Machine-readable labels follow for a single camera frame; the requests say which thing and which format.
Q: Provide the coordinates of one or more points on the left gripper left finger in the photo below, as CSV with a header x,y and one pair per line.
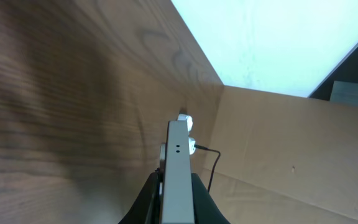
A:
x,y
146,208

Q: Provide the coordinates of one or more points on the white power strip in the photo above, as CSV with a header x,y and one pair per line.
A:
x,y
189,122

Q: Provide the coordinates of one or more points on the cardboard panel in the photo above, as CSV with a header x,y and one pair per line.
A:
x,y
283,159

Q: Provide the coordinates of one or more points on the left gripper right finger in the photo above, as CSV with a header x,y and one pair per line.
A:
x,y
205,209

